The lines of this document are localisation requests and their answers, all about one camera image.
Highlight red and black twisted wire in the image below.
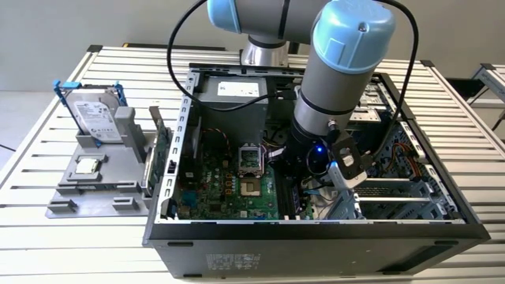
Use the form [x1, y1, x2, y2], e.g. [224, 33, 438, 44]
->
[202, 128, 234, 158]

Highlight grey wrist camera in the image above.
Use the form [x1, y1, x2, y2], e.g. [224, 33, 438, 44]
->
[326, 161, 369, 189]

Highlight orange wire bundle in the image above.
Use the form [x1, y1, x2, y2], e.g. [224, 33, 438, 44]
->
[382, 143, 422, 182]

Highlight silver perforated disk bay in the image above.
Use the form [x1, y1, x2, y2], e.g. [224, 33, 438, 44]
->
[346, 177, 460, 221]

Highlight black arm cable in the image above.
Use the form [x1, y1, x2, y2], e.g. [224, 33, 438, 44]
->
[165, 0, 420, 157]

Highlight black box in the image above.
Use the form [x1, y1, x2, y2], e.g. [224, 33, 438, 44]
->
[445, 77, 485, 104]

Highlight silver socket cover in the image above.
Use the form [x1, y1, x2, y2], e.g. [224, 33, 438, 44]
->
[237, 143, 265, 176]

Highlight silver CPU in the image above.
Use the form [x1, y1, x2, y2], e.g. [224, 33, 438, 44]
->
[74, 157, 102, 174]

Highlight hard disk in blue carrier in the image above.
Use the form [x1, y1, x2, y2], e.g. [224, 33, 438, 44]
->
[52, 78, 128, 146]

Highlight green motherboard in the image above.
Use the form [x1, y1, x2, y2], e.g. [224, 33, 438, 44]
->
[174, 141, 316, 221]

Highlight grey power supply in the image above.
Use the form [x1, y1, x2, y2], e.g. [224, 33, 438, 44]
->
[192, 76, 270, 146]

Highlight grey parts rack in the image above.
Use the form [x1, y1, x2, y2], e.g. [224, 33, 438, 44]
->
[45, 106, 160, 219]

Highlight grey metal disk bay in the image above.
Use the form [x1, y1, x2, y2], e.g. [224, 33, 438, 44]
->
[349, 81, 396, 128]

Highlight green graphics card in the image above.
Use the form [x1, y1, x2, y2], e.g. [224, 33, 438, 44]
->
[142, 105, 174, 199]

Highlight black PC case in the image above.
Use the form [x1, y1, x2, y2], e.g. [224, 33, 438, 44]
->
[141, 62, 491, 280]

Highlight CPU socket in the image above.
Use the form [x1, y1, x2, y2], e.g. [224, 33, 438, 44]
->
[238, 174, 264, 198]

